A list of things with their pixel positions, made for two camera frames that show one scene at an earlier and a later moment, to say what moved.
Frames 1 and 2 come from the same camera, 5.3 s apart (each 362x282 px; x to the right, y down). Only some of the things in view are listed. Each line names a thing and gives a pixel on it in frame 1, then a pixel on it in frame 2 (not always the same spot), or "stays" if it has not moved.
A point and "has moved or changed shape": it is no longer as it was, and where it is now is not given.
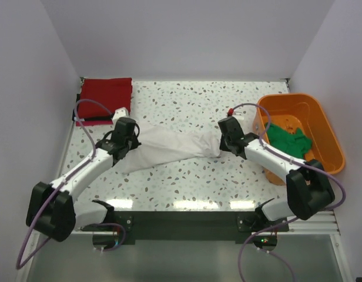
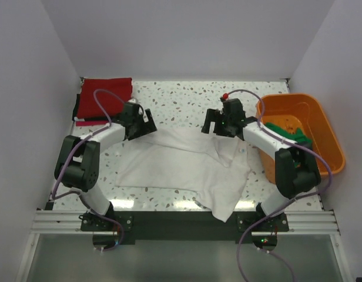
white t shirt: [160, 144] has moved or changed shape
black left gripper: [135, 143] → [144, 128]
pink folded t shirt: [91, 123] stays
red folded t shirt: [114, 94] stays
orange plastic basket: [301, 111] stays
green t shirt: [296, 144] stays
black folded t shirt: [90, 118] stays
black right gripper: [222, 145] → [211, 116]
